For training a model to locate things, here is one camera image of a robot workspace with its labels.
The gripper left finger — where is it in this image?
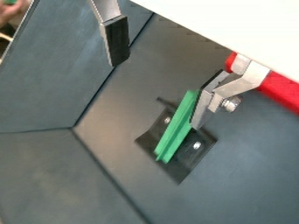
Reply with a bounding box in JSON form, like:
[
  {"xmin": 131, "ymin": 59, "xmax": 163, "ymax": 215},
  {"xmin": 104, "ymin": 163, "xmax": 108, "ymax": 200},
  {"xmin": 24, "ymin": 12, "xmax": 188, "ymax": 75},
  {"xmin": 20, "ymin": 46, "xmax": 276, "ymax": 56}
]
[{"xmin": 88, "ymin": 0, "xmax": 129, "ymax": 67}]

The red gripper mount block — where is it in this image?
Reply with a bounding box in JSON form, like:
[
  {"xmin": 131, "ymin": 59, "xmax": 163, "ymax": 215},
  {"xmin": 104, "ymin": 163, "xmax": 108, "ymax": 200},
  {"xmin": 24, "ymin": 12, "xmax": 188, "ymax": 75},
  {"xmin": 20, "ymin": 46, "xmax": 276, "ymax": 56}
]
[{"xmin": 225, "ymin": 52, "xmax": 299, "ymax": 116}]

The black curved fixture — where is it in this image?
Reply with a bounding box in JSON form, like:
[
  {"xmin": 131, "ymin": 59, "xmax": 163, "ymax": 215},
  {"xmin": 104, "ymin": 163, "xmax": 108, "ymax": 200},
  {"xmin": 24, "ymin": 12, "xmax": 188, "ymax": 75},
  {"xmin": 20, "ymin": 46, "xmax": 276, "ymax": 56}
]
[{"xmin": 135, "ymin": 97, "xmax": 217, "ymax": 184}]

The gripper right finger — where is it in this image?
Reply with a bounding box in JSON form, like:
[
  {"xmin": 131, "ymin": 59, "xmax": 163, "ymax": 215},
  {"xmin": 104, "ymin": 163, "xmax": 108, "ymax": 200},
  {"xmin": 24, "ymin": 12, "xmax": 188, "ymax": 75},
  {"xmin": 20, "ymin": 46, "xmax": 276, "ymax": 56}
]
[{"xmin": 191, "ymin": 53, "xmax": 269, "ymax": 130}]

